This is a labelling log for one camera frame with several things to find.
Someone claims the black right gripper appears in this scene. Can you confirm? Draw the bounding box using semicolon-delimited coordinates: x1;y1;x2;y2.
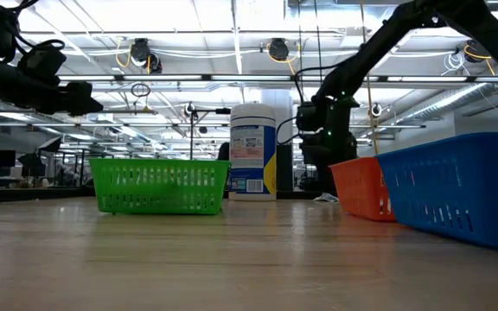
299;95;361;195

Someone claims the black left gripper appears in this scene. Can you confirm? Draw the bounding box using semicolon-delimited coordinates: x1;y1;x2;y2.
15;64;105;117

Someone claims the alcohol pad packet blue print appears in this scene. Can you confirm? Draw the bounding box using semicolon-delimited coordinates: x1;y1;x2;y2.
312;192;340;204

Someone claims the orange plastic basket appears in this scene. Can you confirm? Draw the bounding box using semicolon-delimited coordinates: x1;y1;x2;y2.
329;156;397;223

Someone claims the black upright panel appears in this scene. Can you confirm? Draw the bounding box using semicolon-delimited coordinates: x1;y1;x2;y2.
277;144;295;194

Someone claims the black studio lamp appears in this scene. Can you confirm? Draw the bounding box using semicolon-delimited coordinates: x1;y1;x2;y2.
36;136;63;155

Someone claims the ceiling light strip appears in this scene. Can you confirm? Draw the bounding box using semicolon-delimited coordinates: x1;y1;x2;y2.
56;73;498;84

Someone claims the Lysol disinfecting wipes canister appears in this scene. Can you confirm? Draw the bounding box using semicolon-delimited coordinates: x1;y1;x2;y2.
228;102;278;202

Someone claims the green plastic basket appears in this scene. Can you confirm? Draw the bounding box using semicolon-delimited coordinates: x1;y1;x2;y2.
88;157;232;216

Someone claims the black stand pole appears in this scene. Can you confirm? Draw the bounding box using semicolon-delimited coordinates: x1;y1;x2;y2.
188;105;233;162

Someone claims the blue plastic basket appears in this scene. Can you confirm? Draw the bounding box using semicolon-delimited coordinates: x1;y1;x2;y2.
374;131;498;251

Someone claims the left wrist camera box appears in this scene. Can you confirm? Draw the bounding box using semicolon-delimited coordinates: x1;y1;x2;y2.
17;39;67;86

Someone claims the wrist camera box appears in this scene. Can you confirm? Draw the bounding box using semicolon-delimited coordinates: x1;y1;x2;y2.
17;39;67;86
295;101;331;133

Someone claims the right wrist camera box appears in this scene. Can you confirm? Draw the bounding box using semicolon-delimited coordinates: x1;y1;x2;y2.
295;101;331;133

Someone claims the yellow hanging cord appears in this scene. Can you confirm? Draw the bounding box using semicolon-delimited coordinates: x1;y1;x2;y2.
358;0;383;157

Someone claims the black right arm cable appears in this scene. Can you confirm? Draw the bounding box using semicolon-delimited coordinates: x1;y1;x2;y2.
276;60;349;146

